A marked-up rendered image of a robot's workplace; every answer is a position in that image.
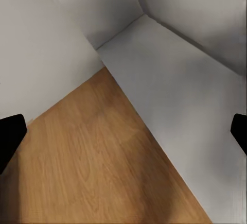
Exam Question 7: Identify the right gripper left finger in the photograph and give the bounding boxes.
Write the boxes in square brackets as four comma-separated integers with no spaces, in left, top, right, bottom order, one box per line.
[0,114,27,176]

